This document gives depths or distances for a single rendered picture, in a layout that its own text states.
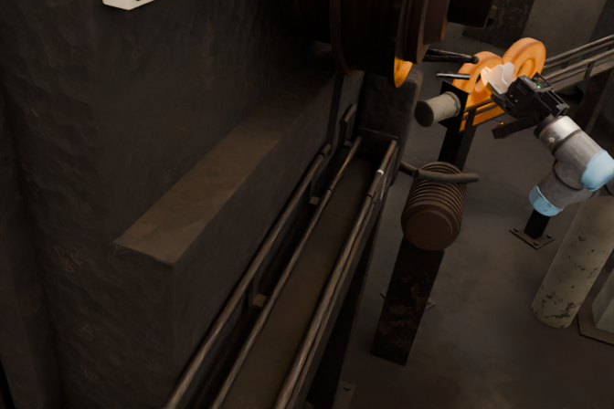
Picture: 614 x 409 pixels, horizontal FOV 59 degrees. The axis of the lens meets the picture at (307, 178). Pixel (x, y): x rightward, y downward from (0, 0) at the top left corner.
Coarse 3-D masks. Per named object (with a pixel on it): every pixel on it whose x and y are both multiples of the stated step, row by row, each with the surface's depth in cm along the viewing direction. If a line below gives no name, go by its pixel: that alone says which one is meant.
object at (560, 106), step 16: (528, 80) 114; (544, 80) 117; (512, 96) 117; (528, 96) 113; (544, 96) 114; (512, 112) 117; (528, 112) 116; (544, 112) 114; (560, 112) 113; (544, 128) 112
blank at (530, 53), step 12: (516, 48) 128; (528, 48) 128; (540, 48) 132; (504, 60) 129; (516, 60) 128; (528, 60) 134; (540, 60) 135; (516, 72) 131; (528, 72) 136; (540, 72) 138
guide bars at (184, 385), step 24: (312, 168) 77; (312, 192) 82; (288, 216) 69; (312, 216) 78; (264, 240) 65; (288, 264) 70; (240, 288) 59; (264, 312) 64; (216, 336) 54; (192, 360) 51; (240, 360) 59; (168, 408) 47; (216, 408) 54
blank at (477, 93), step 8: (480, 56) 121; (488, 56) 121; (496, 56) 122; (464, 64) 122; (472, 64) 120; (480, 64) 120; (488, 64) 122; (496, 64) 124; (464, 72) 121; (472, 72) 120; (480, 72) 122; (456, 80) 122; (464, 80) 120; (472, 80) 121; (480, 80) 129; (464, 88) 121; (472, 88) 123; (480, 88) 127; (472, 96) 125; (480, 96) 127; (488, 96) 129; (472, 104) 127; (488, 104) 131
